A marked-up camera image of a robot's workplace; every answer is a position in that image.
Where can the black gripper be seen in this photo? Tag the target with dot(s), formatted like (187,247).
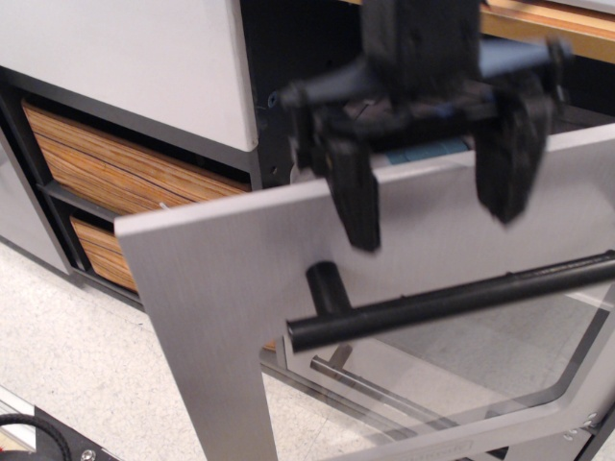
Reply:
(426,49)

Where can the upper wood-pattern storage bin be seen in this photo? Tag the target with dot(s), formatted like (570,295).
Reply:
(117,174)

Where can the wood-pattern storage bin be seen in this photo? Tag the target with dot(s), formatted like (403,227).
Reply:
(117,174)
(104,253)

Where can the blue toy plate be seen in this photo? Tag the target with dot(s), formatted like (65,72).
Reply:
(433,149)

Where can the white toy kitchen cabinet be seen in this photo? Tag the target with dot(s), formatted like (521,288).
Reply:
(176,71)

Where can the lower wood-pattern storage bin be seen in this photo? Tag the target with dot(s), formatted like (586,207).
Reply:
(104,253)

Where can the grey oven door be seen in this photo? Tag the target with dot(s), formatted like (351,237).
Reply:
(220,281)

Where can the wooden countertop edge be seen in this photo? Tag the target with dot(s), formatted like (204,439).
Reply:
(589,32)

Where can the grey bottom drawer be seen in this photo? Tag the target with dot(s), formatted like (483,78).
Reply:
(469,369)

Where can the black oven door handle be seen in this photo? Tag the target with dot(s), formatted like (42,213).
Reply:
(337,321)

